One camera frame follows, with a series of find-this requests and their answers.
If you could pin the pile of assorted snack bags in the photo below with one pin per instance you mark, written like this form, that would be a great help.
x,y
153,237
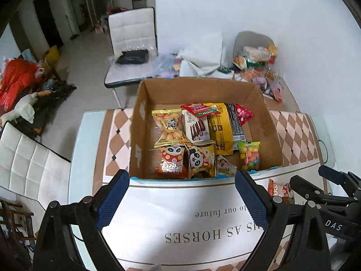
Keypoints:
x,y
253,59

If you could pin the white fabric bag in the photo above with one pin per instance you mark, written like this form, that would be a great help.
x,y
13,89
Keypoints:
x,y
203,53

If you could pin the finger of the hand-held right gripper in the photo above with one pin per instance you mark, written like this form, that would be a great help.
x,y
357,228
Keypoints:
x,y
310,190
334,175

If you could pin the red plastic bag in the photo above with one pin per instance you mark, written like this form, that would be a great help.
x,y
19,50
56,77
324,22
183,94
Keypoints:
x,y
17,76

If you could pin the pale picture snack packet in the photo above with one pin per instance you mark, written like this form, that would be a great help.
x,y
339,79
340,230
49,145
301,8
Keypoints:
x,y
224,166

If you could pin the white checkered tablecloth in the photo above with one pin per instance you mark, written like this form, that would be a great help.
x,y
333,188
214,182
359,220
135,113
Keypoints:
x,y
183,197

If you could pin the colourful candy ball packet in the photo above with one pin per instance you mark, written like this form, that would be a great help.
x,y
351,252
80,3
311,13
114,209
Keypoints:
x,y
248,155

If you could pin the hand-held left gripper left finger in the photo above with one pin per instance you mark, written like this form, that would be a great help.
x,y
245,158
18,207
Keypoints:
x,y
112,197

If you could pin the red panda snack packet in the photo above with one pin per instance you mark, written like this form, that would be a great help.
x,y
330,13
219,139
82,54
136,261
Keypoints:
x,y
170,162

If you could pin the black snack packet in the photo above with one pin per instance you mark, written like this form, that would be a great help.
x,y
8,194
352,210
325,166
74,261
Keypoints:
x,y
235,127

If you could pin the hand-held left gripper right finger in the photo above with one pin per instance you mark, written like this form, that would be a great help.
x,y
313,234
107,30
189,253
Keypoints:
x,y
251,200

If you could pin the white plush toy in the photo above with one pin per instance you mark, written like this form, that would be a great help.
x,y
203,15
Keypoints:
x,y
25,107

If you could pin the wooden stool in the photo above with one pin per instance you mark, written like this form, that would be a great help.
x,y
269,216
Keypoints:
x,y
11,211

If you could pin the clear plastic bag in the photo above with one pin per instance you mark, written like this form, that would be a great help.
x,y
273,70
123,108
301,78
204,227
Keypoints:
x,y
165,65

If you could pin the grey chair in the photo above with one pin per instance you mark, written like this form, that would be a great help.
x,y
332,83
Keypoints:
x,y
253,38

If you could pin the black cloth heap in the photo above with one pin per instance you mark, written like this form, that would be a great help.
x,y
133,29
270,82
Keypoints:
x,y
56,90

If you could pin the cardboard box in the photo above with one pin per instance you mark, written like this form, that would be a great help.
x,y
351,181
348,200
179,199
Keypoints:
x,y
146,96

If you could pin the black bag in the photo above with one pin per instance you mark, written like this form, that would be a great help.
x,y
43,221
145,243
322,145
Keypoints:
x,y
132,57

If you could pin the large yellow snack packet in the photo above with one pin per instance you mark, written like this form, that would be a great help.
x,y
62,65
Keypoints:
x,y
221,135

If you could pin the white chocolate biscuit packet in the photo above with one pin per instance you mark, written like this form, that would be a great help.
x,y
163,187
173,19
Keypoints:
x,y
197,129

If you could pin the yellow peanut snack packet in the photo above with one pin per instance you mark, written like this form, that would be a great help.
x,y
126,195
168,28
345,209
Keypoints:
x,y
167,125

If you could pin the white padded chair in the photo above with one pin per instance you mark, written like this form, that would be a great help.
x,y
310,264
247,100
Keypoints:
x,y
129,28
31,161

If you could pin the yellow bag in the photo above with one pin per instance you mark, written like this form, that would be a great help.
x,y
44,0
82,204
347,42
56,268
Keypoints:
x,y
52,56

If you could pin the small red snack packet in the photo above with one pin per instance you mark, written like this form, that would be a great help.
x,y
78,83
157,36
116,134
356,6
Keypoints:
x,y
244,115

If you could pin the red and green snack packet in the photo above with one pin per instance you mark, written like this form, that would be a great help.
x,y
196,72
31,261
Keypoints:
x,y
200,109

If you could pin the yellow panda snack packet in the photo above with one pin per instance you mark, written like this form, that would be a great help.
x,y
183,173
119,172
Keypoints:
x,y
200,161

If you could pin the orange and white snack packet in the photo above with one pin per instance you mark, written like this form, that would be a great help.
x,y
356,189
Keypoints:
x,y
277,190

